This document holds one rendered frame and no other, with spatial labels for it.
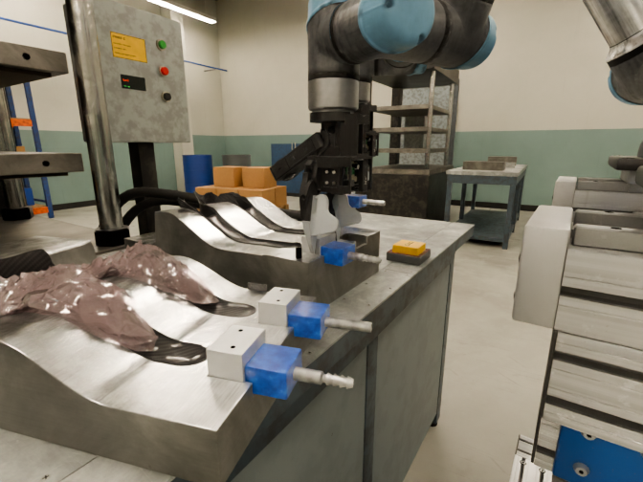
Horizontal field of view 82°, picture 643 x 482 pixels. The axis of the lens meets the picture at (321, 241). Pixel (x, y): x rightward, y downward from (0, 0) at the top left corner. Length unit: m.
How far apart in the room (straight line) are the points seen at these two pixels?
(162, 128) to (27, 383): 1.11
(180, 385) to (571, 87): 6.95
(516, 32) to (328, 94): 6.78
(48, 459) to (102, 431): 0.06
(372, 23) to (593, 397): 0.42
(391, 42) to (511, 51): 6.76
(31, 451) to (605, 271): 0.50
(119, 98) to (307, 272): 0.96
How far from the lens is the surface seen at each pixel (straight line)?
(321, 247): 0.59
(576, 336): 0.39
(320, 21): 0.57
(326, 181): 0.56
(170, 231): 0.78
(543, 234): 0.36
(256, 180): 5.61
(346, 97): 0.55
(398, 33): 0.47
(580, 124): 7.05
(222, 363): 0.36
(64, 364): 0.41
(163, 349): 0.44
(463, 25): 0.57
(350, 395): 0.76
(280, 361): 0.36
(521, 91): 7.10
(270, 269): 0.60
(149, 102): 1.41
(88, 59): 1.19
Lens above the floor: 1.06
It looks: 14 degrees down
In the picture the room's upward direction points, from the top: straight up
